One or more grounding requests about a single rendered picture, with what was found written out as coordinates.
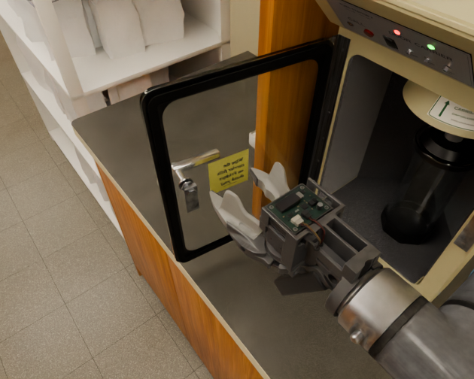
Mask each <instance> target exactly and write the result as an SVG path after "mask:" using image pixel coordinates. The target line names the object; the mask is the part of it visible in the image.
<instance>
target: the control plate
mask: <svg viewBox="0 0 474 379"><path fill-rule="evenodd" d="M327 2H328V3H329V5H330V7H331V8H332V9H333V11H334V13H335V14H336V16H337V17H338V18H339V20H340V22H341V23H342V25H343V26H344V27H345V28H346V29H349V30H351V31H353V32H356V33H357V34H359V35H362V36H364V37H366V38H368V39H370V40H372V41H375V42H377V43H379V44H381V45H383V46H385V47H388V48H390V49H392V50H394V51H396V52H398V53H401V54H402V55H404V56H407V57H409V58H410V59H413V60H415V61H417V62H419V63H421V64H423V65H426V66H428V67H430V68H432V69H434V70H437V71H439V72H441V73H443V74H445V75H447V76H449V77H452V78H454V79H455V80H458V81H460V82H462V83H465V84H466V85H468V86H471V87H472V88H474V73H473V66H472V54H470V53H467V52H465V51H462V50H460V49H457V48H456V47H452V46H451V45H448V44H446V43H443V42H441V41H438V40H436V39H434V38H431V37H429V36H427V35H424V34H422V33H420V32H417V31H415V30H413V29H410V28H408V27H406V26H403V25H400V24H399V23H395V22H394V21H392V20H389V19H386V18H384V17H381V16H379V15H377V14H374V13H372V12H370V11H367V10H365V9H363V8H360V7H358V6H356V5H353V4H351V3H349V2H346V1H343V0H327ZM347 22H351V23H353V24H354V26H350V25H349V24H348V23H347ZM364 29H368V30H369V31H371V32H372V33H373V34H374V36H373V37H372V38H371V37H369V36H367V35H366V34H365V33H364V32H363V31H364ZM394 29H396V30H398V31H400V32H401V35H397V34H396V33H395V32H394V31H393V30H394ZM382 35H385V36H387V37H389V38H391V39H394V41H395V43H396V45H397V48H398V49H395V48H392V47H390V46H388V45H387V43H386V42H385V40H384V38H383V36H382ZM427 44H431V45H433V46H434V47H435V48H436V50H431V49H430V48H429V47H428V46H427ZM406 48H409V49H411V50H413V53H410V54H409V55H408V54H407V53H406V52H407V51H408V50H407V49H406ZM425 56H427V57H429V58H430V59H431V60H432V62H430V61H428V63H425V62H424V60H425V58H424V57H425ZM443 65H447V66H448V67H450V68H451V70H447V72H445V71H443V69H444V66H443Z"/></svg>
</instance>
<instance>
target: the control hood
mask: <svg viewBox="0 0 474 379"><path fill-rule="evenodd" d="M315 1H316V2H317V3H318V5H319V6H320V8H321V10H322V11H323V12H324V13H325V15H326V16H327V18H328V19H329V21H330V22H331V23H335V24H336V25H338V26H341V27H342V28H344V29H346V28H345V27H344V26H343V25H342V23H341V22H340V20H339V18H338V17H337V16H336V14H335V13H334V11H333V9H332V8H331V7H330V5H329V3H328V2H327V0H315ZM343 1H346V2H349V3H351V4H353V5H356V6H358V7H360V8H363V9H365V10H367V11H370V12H372V13H374V14H377V15H379V16H381V17H384V18H386V19H389V20H392V21H394V22H395V23H399V24H400V25H403V26H406V27H408V28H410V29H413V30H415V31H417V32H420V33H422V34H424V35H427V36H429V37H431V38H434V39H436V40H438V41H441V42H443V43H446V44H448V45H451V46H452V47H456V48H457V49H460V50H462V51H465V52H467V53H470V54H472V66H473V73H474V0H343ZM348 30H349V29H348ZM349 31H351V30H349ZM351 32H353V31H351ZM353 33H355V34H357V33H356V32H353ZM357 35H359V34H357ZM360 36H362V35H360ZM362 37H364V36H362ZM364 38H366V37H364ZM366 39H368V38H366ZM368 40H370V39H368ZM370 41H372V40H370ZM373 42H375V41H373ZM375 43H377V42H375ZM377 44H379V43H377ZM379 45H381V44H379ZM381 46H383V45H381ZM383 47H385V46H383ZM386 48H387V49H389V50H392V49H390V48H388V47H386ZM392 51H393V52H395V53H398V52H396V51H394V50H392ZM398 54H400V55H402V54H401V53H398ZM402 56H404V55H402ZM404 57H406V58H408V59H410V58H409V57H407V56H404ZM410 60H413V59H410ZM413 61H415V60H413ZM415 62H417V61H415ZM417 63H419V62H417ZM419 64H421V63H419ZM421 65H423V64H421ZM423 66H426V65H423ZM426 67H428V66H426ZM428 68H430V67H428ZM430 69H432V68H430ZM432 70H434V69H432ZM434 71H436V72H439V71H437V70H434ZM439 73H440V74H443V73H441V72H439ZM443 75H445V74H443ZM445 76H446V77H449V76H447V75H445ZM449 78H451V79H453V80H455V79H454V78H452V77H449ZM456 81H457V82H459V83H462V82H460V81H458V80H456ZM462 84H464V85H466V84H465V83H462ZM466 86H468V85H466ZM468 87H470V88H472V87H471V86H468ZM472 89H474V88H472Z"/></svg>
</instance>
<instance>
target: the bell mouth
mask: <svg viewBox="0 0 474 379"><path fill-rule="evenodd" d="M403 98H404V100H405V102H406V104H407V105H408V107H409V109H410V110H411V111H412V112H413V113H414V114H415V115H416V116H417V117H419V118H420V119H422V120H423V121H424V122H425V123H428V124H429V125H431V126H433V127H435V128H437V129H439V130H442V131H443V132H447V133H449V134H452V135H456V136H460V137H463V138H470V139H474V112H472V111H470V110H468V109H466V108H464V107H462V106H460V105H458V104H456V103H454V102H452V101H450V100H448V99H446V98H444V97H442V96H440V95H438V94H436V93H434V92H432V91H430V90H428V89H426V88H424V87H422V86H420V85H418V84H417V83H415V82H413V81H411V80H408V81H407V82H406V84H405V86H404V87H403Z"/></svg>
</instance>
